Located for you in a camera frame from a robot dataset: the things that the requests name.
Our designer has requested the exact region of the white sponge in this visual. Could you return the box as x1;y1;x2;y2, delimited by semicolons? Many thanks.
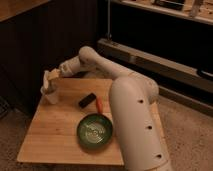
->
41;69;60;93

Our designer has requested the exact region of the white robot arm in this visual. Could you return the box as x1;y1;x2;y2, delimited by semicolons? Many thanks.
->
59;46;173;171

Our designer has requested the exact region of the white ceramic cup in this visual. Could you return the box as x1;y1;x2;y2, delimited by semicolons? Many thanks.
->
44;90;59;105

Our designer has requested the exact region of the black rectangular block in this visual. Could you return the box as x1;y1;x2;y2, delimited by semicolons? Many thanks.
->
78;93;96;108

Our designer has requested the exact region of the vertical metal pole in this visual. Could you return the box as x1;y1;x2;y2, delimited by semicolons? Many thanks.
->
106;0;111;41

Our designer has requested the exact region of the wooden table board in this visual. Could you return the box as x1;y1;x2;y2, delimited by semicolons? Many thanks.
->
16;77;172;167

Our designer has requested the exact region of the green frying pan orange handle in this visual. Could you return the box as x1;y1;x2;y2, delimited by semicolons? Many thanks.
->
76;98;113;149

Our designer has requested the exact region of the grey metal rail beam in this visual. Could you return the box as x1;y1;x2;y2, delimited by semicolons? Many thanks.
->
97;38;213;93

